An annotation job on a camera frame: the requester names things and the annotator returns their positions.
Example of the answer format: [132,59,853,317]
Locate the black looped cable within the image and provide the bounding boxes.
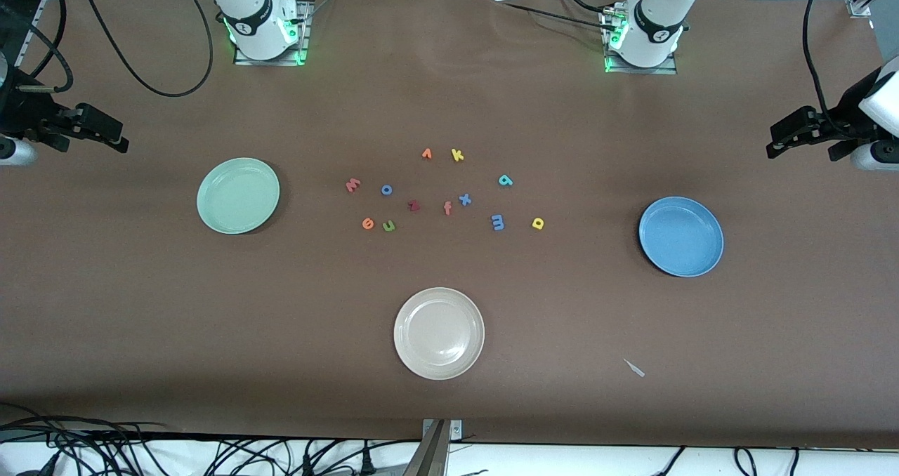
[14,0,74,94]

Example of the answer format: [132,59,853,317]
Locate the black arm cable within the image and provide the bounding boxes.
[803,0,844,138]
[74,0,214,98]

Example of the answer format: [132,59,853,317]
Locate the beige plate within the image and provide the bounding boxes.
[393,287,485,381]

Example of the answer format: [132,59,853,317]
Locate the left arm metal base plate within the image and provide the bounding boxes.
[604,9,678,75]

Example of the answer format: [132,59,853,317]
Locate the black cable on table cover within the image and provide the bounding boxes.
[492,0,619,34]

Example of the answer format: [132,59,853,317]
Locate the green plate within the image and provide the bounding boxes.
[197,157,280,235]

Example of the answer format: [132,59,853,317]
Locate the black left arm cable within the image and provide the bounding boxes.
[803,0,844,138]

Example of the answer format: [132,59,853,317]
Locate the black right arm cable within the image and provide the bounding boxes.
[74,0,214,98]

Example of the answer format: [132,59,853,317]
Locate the blue plate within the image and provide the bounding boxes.
[638,196,724,278]

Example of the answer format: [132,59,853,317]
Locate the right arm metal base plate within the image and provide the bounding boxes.
[233,0,310,67]

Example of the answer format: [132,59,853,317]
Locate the brown paper table cover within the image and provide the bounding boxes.
[0,0,899,450]

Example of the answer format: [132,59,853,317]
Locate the black cable tangle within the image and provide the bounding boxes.
[0,402,169,476]

